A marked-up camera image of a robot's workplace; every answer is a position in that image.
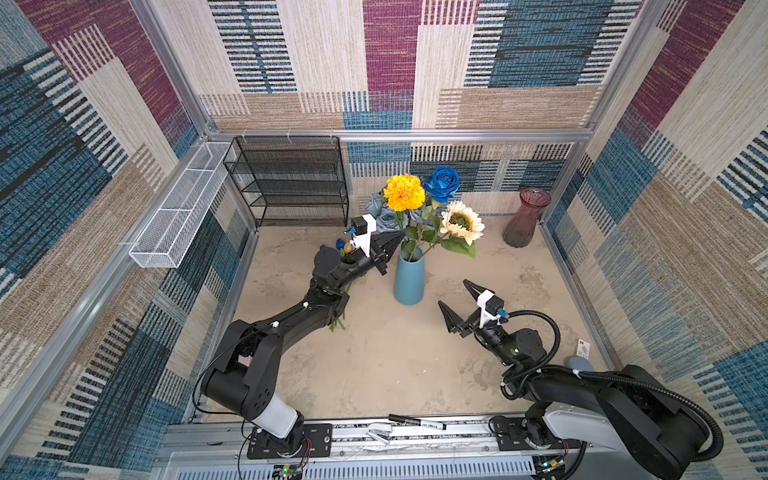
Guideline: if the dark red glass vase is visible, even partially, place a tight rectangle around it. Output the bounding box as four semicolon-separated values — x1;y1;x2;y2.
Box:
503;187;551;248

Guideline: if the light blue tulip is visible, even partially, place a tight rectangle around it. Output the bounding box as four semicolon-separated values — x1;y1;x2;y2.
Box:
329;284;352;332

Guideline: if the white wire mesh basket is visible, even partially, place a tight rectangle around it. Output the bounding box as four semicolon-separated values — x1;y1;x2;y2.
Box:
129;142;230;269

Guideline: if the light blue ceramic vase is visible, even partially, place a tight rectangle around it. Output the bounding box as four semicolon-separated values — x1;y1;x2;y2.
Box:
394;247;425;306

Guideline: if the deep blue rose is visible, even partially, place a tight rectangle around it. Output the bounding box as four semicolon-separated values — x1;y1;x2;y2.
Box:
424;166;460;204

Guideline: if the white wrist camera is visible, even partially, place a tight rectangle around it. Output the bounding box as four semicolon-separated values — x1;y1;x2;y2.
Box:
345;214;377;256
476;290;509;328

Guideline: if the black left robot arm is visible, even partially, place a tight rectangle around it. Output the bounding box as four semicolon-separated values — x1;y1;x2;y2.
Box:
199;231;405;450

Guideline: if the black wire mesh shelf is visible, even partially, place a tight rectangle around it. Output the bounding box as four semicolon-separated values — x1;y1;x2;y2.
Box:
224;136;349;227

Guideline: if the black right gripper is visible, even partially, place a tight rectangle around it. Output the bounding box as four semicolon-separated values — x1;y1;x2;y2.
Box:
438;279;514;366

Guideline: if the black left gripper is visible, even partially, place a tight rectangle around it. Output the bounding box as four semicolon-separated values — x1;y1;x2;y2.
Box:
333;234;401;296

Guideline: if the blue grey round object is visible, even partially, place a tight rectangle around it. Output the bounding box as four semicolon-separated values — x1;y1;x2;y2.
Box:
564;356;595;372

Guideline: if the small white tag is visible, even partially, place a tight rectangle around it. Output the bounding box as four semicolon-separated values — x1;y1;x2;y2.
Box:
576;339;591;360

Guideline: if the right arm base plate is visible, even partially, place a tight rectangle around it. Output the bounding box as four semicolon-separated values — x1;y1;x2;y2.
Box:
487;415;582;452

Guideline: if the cream sunflower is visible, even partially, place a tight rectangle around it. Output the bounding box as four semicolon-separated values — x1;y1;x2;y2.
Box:
415;200;485;258

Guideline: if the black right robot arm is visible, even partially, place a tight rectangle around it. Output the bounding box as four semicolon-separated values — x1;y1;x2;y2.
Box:
438;280;724;479

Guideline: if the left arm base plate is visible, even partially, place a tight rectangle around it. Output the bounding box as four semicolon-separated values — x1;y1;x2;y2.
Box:
246;423;333;460

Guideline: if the black marker pen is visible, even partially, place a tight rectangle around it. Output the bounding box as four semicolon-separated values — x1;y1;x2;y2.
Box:
388;414;447;431

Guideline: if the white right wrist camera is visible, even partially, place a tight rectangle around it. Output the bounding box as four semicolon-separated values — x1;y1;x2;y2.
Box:
476;290;509;328

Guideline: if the dusty blue rose bouquet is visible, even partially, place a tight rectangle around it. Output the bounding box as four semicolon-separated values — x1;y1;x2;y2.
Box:
365;191;430;253

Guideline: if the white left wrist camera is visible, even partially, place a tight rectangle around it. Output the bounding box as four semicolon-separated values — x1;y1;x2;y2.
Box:
345;214;377;256

